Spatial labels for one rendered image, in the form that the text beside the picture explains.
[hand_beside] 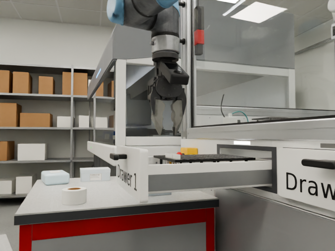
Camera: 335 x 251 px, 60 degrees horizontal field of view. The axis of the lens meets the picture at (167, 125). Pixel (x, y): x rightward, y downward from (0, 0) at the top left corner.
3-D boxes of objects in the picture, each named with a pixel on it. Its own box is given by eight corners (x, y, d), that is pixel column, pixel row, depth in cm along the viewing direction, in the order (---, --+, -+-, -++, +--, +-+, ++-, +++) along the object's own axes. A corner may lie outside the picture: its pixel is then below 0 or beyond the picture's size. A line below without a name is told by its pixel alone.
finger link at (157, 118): (155, 135, 80) (160, 102, 80) (162, 135, 74) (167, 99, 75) (144, 133, 79) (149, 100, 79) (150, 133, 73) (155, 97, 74)
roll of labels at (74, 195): (66, 206, 81) (66, 191, 81) (58, 201, 86) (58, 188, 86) (90, 202, 85) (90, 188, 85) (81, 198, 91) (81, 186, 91)
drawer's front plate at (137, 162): (139, 203, 59) (140, 149, 59) (116, 182, 86) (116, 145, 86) (148, 203, 59) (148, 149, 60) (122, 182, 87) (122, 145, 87)
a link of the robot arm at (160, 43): (183, 36, 76) (153, 33, 73) (184, 54, 75) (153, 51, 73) (173, 45, 83) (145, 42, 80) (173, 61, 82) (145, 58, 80)
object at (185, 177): (146, 194, 61) (146, 165, 61) (123, 178, 85) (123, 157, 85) (297, 184, 74) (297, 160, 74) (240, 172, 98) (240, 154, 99)
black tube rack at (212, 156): (175, 187, 67) (175, 159, 68) (153, 177, 84) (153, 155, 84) (255, 182, 75) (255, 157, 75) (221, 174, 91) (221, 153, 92)
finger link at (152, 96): (163, 117, 76) (167, 84, 77) (165, 116, 74) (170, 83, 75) (146, 114, 75) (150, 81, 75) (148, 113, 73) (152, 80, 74)
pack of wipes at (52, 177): (70, 184, 119) (70, 173, 120) (45, 186, 115) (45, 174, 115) (63, 179, 133) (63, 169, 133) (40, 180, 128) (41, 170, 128)
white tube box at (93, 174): (80, 182, 124) (80, 170, 125) (80, 179, 133) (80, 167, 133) (110, 180, 128) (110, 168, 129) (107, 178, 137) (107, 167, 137)
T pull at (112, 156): (113, 160, 68) (113, 154, 68) (109, 158, 75) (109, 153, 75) (129, 160, 69) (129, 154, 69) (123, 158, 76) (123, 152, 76)
